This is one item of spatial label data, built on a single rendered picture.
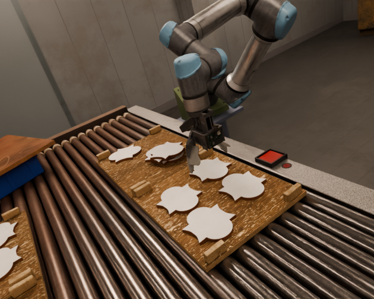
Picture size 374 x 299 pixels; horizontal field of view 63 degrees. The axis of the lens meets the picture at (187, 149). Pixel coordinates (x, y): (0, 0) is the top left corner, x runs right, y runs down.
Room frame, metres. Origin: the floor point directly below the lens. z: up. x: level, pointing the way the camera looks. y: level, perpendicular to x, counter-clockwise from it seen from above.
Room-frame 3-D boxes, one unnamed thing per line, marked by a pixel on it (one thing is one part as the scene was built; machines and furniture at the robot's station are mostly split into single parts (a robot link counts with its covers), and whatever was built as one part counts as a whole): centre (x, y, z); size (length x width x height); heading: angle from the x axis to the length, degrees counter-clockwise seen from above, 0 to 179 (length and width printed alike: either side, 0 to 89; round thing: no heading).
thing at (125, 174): (1.12, 0.15, 0.93); 0.41 x 0.35 x 0.02; 26
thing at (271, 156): (0.87, -0.26, 0.92); 0.06 x 0.06 x 0.01; 26
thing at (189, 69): (0.86, -0.07, 1.27); 0.09 x 0.08 x 0.11; 135
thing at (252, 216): (0.75, -0.03, 0.93); 0.41 x 0.35 x 0.02; 26
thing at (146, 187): (0.87, 0.18, 0.95); 0.06 x 0.02 x 0.03; 116
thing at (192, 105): (0.86, -0.07, 1.19); 0.08 x 0.08 x 0.05
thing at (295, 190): (0.64, -0.24, 0.95); 0.06 x 0.02 x 0.03; 116
